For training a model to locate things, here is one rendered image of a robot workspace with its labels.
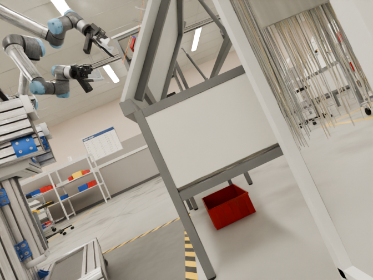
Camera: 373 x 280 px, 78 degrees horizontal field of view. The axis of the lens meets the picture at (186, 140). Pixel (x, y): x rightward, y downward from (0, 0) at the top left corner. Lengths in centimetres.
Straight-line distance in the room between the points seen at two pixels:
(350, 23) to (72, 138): 929
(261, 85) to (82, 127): 891
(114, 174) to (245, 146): 813
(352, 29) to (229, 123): 72
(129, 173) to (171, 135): 791
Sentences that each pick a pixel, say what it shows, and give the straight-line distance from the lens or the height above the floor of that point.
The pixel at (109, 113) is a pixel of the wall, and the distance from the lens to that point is 917.
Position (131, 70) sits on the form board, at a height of 97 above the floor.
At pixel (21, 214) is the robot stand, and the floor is 60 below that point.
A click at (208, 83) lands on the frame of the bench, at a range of 105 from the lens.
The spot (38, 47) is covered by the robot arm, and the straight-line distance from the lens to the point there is 187.
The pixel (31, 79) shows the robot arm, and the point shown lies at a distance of 159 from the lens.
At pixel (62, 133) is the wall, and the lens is 961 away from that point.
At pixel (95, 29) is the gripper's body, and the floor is 140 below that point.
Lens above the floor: 57
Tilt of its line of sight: 2 degrees up
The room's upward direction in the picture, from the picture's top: 24 degrees counter-clockwise
